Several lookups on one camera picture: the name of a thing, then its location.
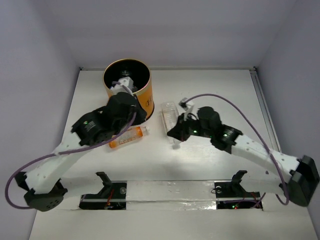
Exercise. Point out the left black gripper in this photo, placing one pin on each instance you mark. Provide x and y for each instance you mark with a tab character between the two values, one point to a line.
136	110

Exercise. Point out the slim clear plastic bottle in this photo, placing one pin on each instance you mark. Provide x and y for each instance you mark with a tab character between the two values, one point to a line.
126	73

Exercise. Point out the orange label plastic bottle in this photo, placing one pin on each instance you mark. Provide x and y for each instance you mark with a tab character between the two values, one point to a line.
130	135

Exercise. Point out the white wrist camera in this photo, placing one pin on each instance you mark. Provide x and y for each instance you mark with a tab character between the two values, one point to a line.
186	105
125	84

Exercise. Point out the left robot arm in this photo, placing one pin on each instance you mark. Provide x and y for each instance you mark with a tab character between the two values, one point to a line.
43	185

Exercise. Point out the square clear plastic bottle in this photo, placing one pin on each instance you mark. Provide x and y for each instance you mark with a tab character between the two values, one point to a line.
170	114

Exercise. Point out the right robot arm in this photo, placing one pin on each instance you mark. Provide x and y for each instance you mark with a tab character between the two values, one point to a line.
298	177

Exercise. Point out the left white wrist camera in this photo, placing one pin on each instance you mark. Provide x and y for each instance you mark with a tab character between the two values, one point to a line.
125	84

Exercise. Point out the orange cylindrical bin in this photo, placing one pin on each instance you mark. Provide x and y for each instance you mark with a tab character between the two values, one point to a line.
142	81

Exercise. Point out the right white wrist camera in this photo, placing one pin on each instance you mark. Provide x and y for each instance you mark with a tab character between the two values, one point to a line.
186	105

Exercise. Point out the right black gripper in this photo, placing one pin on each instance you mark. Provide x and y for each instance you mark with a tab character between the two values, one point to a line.
179	131

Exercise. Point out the aluminium rail right edge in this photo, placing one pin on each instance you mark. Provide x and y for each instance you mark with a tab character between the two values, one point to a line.
272	135

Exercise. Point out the silver taped base bar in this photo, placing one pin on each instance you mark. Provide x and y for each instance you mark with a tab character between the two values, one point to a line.
171	196

